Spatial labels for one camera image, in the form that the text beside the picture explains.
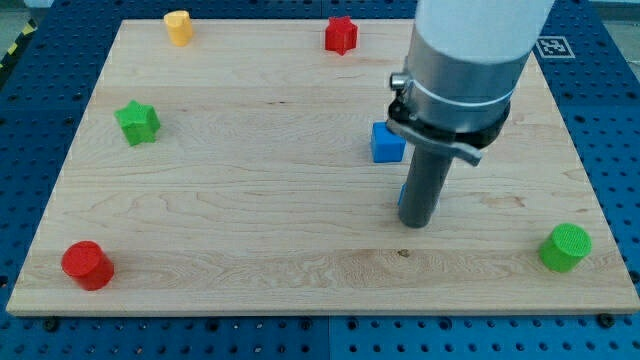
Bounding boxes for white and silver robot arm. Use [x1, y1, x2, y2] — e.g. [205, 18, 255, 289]
[387, 0, 554, 165]

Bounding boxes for red star block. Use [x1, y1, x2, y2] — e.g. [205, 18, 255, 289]
[324, 16, 358, 56]

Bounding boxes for green star block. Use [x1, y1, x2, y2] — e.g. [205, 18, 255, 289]
[114, 100, 161, 146]

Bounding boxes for blue cube block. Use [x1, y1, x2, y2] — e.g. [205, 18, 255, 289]
[370, 122, 406, 163]

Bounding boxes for small blue block behind tool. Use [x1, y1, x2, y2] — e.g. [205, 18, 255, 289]
[397, 183, 406, 206]

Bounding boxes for light wooden board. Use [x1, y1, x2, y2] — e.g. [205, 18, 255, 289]
[7, 20, 639, 317]

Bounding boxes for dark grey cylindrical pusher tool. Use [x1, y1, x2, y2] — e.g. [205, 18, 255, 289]
[398, 147, 452, 228]

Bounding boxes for red cylinder block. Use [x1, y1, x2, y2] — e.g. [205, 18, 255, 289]
[61, 240, 115, 291]

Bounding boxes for green cylinder block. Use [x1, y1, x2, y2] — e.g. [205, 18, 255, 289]
[538, 223, 592, 273]

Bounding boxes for black white fiducial marker tag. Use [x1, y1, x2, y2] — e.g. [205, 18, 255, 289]
[536, 36, 575, 59]

